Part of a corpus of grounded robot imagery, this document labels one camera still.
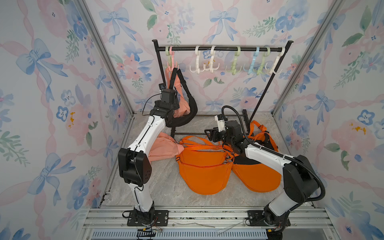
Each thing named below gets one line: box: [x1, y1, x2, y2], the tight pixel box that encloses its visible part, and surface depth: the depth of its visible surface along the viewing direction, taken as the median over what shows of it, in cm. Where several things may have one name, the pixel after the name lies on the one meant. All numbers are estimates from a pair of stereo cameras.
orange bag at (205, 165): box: [176, 135, 235, 195], surface depth 91 cm
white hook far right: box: [265, 46, 286, 74], surface depth 75 cm
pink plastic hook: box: [169, 46, 178, 71], surface depth 74 cm
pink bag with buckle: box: [148, 132, 185, 162], surface depth 98 cm
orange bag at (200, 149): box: [176, 135, 235, 164], surface depth 95 cm
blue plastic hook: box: [243, 46, 260, 75], surface depth 74 cm
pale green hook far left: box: [165, 46, 172, 69], surface depth 75 cm
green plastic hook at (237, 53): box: [225, 45, 242, 76], surface depth 75 cm
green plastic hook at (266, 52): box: [257, 46, 271, 75], surface depth 74 cm
